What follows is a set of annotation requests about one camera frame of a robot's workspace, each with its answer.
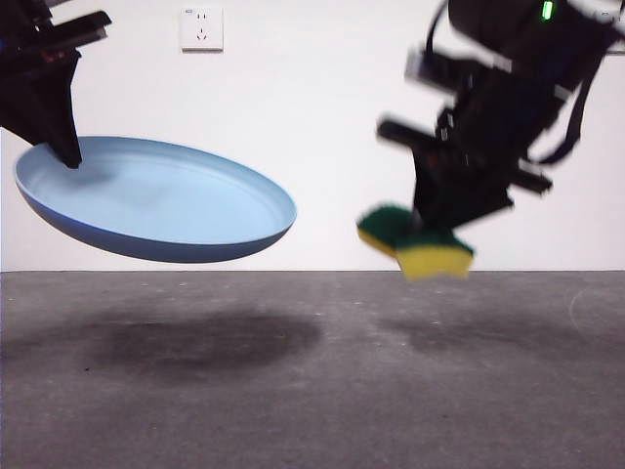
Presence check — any yellow sponge with green scourer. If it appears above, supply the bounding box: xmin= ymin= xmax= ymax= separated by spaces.
xmin=355 ymin=202 xmax=476 ymax=281

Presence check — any blue round plate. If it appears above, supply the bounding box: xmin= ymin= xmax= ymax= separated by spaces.
xmin=14 ymin=136 xmax=298 ymax=265

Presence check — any black cable loop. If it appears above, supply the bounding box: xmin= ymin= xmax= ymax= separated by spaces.
xmin=529 ymin=72 xmax=601 ymax=165

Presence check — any pale grey camera box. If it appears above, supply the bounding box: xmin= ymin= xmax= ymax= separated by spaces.
xmin=404 ymin=46 xmax=440 ymax=83

